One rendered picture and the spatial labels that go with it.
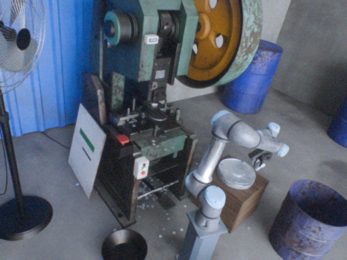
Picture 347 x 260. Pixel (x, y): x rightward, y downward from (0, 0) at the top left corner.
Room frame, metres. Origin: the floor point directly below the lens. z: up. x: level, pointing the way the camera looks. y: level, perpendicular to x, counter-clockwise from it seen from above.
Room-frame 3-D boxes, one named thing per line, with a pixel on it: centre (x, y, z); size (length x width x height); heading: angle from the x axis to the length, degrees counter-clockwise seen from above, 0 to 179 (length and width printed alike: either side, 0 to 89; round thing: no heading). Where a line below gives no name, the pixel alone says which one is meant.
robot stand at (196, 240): (1.15, -0.29, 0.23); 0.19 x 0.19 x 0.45; 27
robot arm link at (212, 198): (1.15, -0.29, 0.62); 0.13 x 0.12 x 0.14; 40
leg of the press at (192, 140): (2.06, 0.11, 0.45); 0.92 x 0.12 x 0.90; 44
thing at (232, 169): (1.74, -0.54, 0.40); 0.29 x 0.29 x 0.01
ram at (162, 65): (1.75, 0.18, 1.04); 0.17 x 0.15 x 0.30; 44
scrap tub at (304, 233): (1.48, -1.07, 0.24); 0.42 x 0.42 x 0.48
